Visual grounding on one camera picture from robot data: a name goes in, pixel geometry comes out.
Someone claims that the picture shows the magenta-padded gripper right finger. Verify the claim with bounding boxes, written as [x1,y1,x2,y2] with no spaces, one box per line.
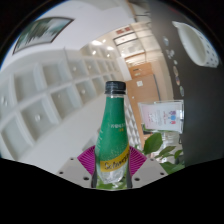
[125,145,168,190]

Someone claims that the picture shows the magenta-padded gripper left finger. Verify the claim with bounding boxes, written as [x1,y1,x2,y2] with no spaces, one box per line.
[55,145,101,190]

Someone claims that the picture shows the green drink bottle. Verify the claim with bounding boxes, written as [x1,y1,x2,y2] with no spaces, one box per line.
[94,80,131,185]

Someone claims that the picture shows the green leafy potted plant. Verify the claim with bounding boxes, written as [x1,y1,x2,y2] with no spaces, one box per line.
[142,131,186,175]

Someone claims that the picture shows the clear acrylic sign stand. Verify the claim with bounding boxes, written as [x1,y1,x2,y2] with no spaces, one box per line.
[137,99,185,135]

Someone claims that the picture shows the round ceiling lights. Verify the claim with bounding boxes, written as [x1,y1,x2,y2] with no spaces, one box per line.
[0,38,116,123]

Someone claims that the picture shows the dark-framed landscape picture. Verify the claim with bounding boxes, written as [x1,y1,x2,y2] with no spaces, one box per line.
[12,16,75,55]

